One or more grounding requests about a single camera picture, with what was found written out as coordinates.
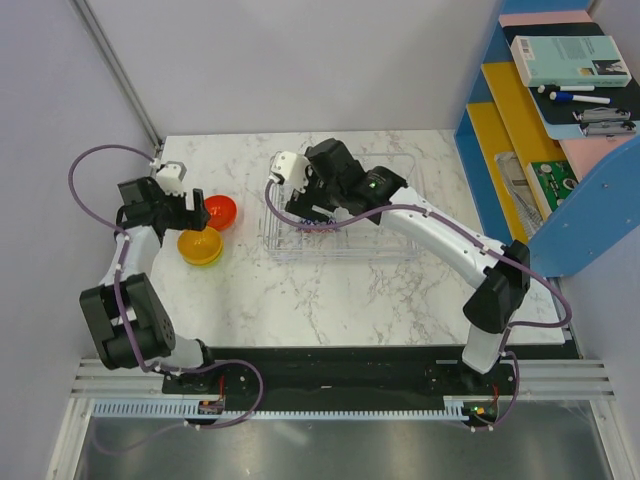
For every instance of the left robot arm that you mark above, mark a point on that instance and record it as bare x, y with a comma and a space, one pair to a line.
127, 321

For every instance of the upper grey binder clip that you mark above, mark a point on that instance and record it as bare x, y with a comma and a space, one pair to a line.
601, 114

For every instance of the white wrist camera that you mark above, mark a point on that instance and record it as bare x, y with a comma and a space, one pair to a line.
289, 168
169, 176

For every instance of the light green book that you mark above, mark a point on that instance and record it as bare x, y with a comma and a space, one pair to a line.
569, 61

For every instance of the white marker black cap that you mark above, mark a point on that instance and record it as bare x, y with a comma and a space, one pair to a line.
556, 88

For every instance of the white marker blue cap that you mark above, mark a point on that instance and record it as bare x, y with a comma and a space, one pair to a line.
567, 97

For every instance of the red plastic bowl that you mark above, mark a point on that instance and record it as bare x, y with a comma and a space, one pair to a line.
222, 210

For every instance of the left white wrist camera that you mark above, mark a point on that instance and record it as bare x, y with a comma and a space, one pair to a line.
169, 176

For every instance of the black clipboard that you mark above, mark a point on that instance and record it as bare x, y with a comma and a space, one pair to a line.
561, 113

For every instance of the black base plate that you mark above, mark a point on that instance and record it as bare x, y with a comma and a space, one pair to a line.
359, 377

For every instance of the red patterned glass bowl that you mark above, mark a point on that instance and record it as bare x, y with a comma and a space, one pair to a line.
317, 226

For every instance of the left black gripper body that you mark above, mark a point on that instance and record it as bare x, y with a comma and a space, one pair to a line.
174, 212

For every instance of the aluminium frame rail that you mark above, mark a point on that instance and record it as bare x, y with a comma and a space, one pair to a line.
540, 380

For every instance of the lower grey binder clip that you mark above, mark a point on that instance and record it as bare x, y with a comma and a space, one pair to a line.
608, 128

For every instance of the yellow plastic bowl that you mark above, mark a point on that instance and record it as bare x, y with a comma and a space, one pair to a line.
206, 240

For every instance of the green plastic bowl underneath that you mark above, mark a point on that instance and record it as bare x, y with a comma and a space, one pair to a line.
203, 258

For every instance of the grey binder clip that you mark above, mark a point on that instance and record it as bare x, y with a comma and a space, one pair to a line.
601, 114
608, 128

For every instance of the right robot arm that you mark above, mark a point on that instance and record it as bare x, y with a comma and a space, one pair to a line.
327, 177

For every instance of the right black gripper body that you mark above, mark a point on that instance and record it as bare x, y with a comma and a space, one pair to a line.
316, 195

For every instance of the blue wooden shelf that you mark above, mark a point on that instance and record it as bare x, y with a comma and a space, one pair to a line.
500, 116

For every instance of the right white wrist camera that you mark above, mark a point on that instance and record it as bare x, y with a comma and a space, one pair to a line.
289, 168

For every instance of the clear plastic dish rack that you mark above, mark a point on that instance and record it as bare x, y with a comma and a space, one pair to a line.
359, 241

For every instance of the clear bag with spiral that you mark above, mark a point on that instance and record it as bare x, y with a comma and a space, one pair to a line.
516, 184

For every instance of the white slotted cable duct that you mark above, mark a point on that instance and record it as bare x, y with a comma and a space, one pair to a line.
197, 410

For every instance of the green circuit board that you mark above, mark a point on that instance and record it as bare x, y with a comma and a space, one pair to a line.
551, 183

